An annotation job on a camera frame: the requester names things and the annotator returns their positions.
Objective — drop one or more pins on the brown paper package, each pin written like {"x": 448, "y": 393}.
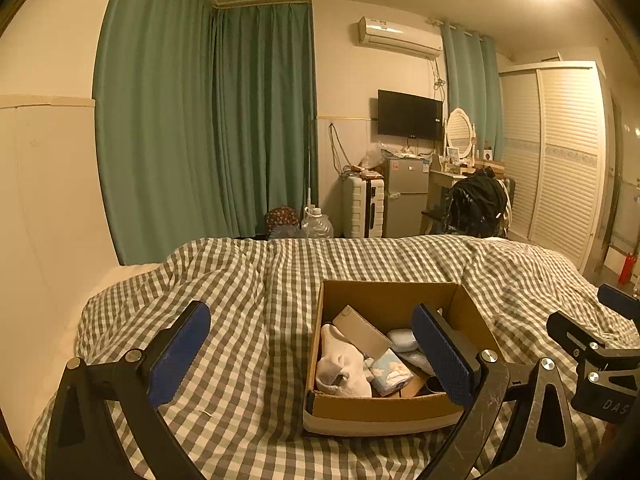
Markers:
{"x": 414, "y": 387}

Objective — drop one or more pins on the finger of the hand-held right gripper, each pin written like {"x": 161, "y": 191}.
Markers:
{"x": 567, "y": 329}
{"x": 620, "y": 301}

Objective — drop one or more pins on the small plain cardboard carton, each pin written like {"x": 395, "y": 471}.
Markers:
{"x": 362, "y": 335}

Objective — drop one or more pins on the clear large water bottle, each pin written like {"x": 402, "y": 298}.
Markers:
{"x": 316, "y": 225}

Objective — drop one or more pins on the brown floral bag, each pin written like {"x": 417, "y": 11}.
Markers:
{"x": 280, "y": 217}

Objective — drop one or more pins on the cardboard box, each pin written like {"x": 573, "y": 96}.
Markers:
{"x": 380, "y": 410}

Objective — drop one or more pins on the white louvred wardrobe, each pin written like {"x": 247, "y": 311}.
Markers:
{"x": 560, "y": 170}

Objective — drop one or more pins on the wooden tabletop box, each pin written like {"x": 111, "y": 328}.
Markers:
{"x": 492, "y": 166}

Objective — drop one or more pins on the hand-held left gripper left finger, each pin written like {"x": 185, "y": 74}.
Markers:
{"x": 180, "y": 355}

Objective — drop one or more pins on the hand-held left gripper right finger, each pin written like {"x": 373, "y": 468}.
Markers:
{"x": 442, "y": 360}

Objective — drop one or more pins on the white ribbed suitcase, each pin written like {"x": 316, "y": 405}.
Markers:
{"x": 357, "y": 207}

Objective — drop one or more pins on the white air conditioner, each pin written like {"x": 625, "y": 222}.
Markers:
{"x": 400, "y": 35}

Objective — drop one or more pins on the red fire extinguisher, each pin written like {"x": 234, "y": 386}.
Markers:
{"x": 627, "y": 270}

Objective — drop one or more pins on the white sock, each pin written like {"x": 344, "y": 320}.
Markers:
{"x": 345, "y": 375}

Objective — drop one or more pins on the oval white vanity mirror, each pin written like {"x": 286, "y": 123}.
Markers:
{"x": 459, "y": 130}

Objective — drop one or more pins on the black jacket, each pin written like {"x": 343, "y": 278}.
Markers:
{"x": 475, "y": 202}

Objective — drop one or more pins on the cream dressing table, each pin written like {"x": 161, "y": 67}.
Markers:
{"x": 439, "y": 182}

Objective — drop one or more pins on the black wall television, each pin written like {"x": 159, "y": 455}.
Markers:
{"x": 410, "y": 114}

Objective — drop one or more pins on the white floor box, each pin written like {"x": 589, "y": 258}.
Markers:
{"x": 614, "y": 260}

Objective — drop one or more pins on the grey white checked blanket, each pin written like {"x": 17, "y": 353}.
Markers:
{"x": 250, "y": 310}

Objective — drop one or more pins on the large green curtain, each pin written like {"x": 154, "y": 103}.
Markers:
{"x": 200, "y": 135}

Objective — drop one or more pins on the clear plastic bag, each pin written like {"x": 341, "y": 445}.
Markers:
{"x": 375, "y": 157}

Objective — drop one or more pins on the small white picture frame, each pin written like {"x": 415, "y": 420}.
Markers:
{"x": 452, "y": 154}

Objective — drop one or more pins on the narrow green curtain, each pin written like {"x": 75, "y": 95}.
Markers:
{"x": 472, "y": 85}

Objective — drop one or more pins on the grey small fridge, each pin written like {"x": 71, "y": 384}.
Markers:
{"x": 405, "y": 195}

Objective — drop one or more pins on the dark cylindrical container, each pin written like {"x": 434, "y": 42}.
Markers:
{"x": 433, "y": 385}

